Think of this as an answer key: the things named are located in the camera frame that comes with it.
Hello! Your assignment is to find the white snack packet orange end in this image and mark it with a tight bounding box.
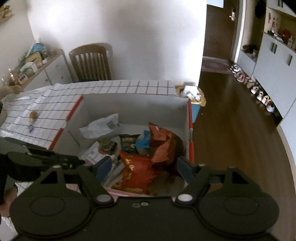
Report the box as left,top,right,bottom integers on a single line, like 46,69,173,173
79,142,108,165

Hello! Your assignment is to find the dark red foil snack bag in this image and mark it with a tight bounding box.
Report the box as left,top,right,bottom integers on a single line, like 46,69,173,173
149,122,185,165

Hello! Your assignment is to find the round brown pastry packet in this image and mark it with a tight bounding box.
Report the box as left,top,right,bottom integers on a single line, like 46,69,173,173
29,110,38,122

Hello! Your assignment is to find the large white snack bag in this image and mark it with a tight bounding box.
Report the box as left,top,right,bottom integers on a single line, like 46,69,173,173
79,113,120,139

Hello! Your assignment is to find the blue cookie snack packet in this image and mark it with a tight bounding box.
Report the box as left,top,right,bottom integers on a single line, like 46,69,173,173
134,130,151,149

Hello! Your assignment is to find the white grid tablecloth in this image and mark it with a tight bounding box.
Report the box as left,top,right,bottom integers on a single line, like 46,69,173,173
1,80,178,150

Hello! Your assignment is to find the black sesame snack packet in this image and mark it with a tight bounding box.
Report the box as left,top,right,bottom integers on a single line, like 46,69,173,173
119,134,140,154

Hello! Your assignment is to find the white red cardboard box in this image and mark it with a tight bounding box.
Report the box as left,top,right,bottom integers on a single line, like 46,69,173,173
47,93,196,200

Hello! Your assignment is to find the stool with clutter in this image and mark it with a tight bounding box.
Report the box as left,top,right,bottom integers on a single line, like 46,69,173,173
175,85,206,123

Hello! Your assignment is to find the white drawer sideboard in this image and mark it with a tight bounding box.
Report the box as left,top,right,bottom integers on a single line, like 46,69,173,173
0,48,73,95

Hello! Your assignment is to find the row of shoes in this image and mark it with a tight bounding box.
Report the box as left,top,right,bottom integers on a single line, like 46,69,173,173
230,64,276,113

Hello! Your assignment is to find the patterned door mat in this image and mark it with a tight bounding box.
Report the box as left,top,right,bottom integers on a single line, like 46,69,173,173
201,56,232,74

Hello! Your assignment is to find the brown wooden chair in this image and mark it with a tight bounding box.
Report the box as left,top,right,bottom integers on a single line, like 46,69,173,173
69,43,111,82

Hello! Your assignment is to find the brown wooden door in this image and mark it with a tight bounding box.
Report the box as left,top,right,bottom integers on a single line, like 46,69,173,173
203,1,239,60

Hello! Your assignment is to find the white wall cabinet unit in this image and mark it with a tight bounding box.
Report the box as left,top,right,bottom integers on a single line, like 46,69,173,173
238,1,295,157

